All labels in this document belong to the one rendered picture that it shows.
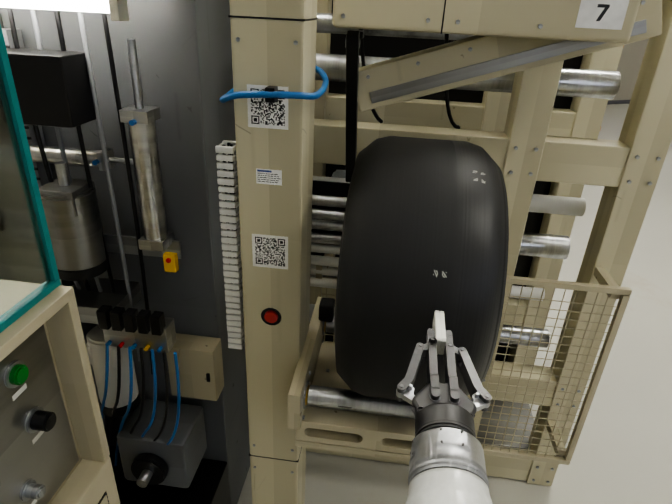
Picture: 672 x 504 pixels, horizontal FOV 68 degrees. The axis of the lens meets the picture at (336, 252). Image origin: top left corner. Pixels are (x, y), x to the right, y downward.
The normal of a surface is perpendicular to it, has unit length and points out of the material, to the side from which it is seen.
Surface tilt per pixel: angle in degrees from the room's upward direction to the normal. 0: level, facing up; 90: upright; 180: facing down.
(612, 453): 0
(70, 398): 90
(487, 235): 50
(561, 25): 90
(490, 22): 90
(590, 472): 0
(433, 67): 90
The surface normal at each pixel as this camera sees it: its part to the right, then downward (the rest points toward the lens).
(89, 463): 0.04, -0.89
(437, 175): -0.01, -0.62
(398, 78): -0.12, 0.44
